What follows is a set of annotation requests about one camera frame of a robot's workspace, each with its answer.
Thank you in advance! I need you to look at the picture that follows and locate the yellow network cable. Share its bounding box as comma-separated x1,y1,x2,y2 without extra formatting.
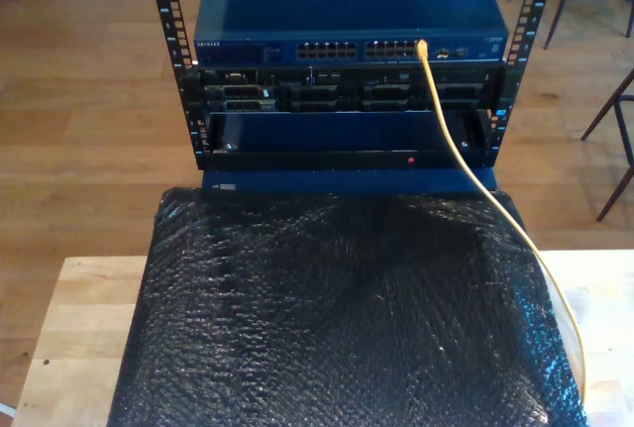
414,39,589,401

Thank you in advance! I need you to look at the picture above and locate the black rack server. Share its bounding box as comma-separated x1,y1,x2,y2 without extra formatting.
180,65,506,115

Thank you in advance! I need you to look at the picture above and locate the black bubble mat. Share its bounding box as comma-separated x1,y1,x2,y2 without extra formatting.
106,186,590,427

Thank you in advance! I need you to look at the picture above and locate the slant-legged chair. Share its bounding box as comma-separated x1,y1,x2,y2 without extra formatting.
581,67,634,223

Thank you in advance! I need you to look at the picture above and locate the blue rack base plate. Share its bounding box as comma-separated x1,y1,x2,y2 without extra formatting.
201,168,498,195

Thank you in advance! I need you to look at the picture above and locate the blue network switch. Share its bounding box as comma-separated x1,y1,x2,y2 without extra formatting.
192,0,510,67

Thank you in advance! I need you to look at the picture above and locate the black perforated rack post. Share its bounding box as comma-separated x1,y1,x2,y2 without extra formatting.
144,0,209,170
484,0,561,169

